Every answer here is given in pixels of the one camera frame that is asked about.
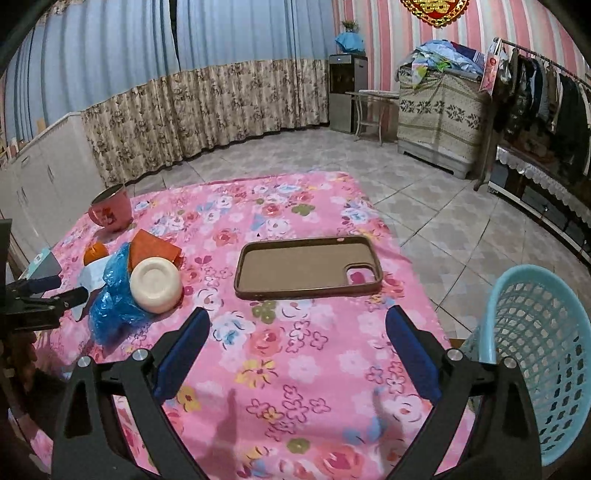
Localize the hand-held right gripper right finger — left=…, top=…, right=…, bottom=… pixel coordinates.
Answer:
left=385, top=305, right=541, bottom=480

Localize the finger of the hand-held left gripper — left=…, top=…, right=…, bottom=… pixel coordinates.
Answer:
left=7, top=275, right=63, bottom=297
left=9, top=286, right=89, bottom=320

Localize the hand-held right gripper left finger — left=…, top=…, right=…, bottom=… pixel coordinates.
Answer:
left=51, top=307, right=211, bottom=480

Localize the white paper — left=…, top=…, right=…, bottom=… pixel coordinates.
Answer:
left=69, top=258, right=112, bottom=321

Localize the blue plastic bag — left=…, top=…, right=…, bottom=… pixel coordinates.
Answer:
left=89, top=243, right=148, bottom=344

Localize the orange fruit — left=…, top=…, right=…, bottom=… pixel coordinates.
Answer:
left=83, top=241, right=109, bottom=266

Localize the white round bowl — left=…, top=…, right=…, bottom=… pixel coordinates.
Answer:
left=130, top=257, right=184, bottom=313

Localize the orange packet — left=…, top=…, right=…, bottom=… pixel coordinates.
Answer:
left=127, top=229, right=183, bottom=273

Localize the light blue plastic basket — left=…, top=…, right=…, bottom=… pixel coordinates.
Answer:
left=462, top=264, right=591, bottom=467

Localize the light blue tissue box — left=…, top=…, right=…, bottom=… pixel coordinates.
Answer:
left=21, top=248, right=63, bottom=282

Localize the pink cartoon mug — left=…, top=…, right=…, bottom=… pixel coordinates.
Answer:
left=89, top=184, right=134, bottom=230

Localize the white cabinet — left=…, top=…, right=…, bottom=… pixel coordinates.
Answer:
left=0, top=112, right=107, bottom=268

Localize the pink floral tablecloth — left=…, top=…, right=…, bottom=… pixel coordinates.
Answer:
left=21, top=172, right=478, bottom=480

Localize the brown phone case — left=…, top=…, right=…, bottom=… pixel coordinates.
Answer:
left=234, top=235, right=384, bottom=302

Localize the low shelf with lace cover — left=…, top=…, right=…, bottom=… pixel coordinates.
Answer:
left=488, top=145, right=591, bottom=264

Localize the blue curtain with floral hem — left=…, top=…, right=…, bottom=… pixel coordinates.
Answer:
left=173, top=0, right=335, bottom=162
left=0, top=0, right=185, bottom=188

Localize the cabinet under patterned cloth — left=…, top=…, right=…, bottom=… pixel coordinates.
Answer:
left=397, top=67, right=492, bottom=180

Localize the small metal side table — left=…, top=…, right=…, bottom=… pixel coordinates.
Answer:
left=345, top=90, right=400, bottom=146

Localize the grey water dispenser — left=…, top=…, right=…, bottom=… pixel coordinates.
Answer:
left=329, top=54, right=369, bottom=134

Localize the row of hanging clothes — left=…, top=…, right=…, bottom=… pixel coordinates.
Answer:
left=492, top=48, right=591, bottom=176

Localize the pink gift bag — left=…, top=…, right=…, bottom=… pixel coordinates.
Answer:
left=479, top=39, right=509, bottom=93

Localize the pile of folded laundry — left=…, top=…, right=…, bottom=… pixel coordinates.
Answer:
left=402, top=39, right=485, bottom=88

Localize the blue cloth cover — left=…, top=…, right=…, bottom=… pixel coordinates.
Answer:
left=335, top=31, right=365, bottom=54

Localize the metal clothes rack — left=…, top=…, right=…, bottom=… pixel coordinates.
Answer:
left=473, top=37, right=591, bottom=192

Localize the red heart wall decoration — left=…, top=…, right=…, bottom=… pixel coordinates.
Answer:
left=401, top=0, right=469, bottom=14

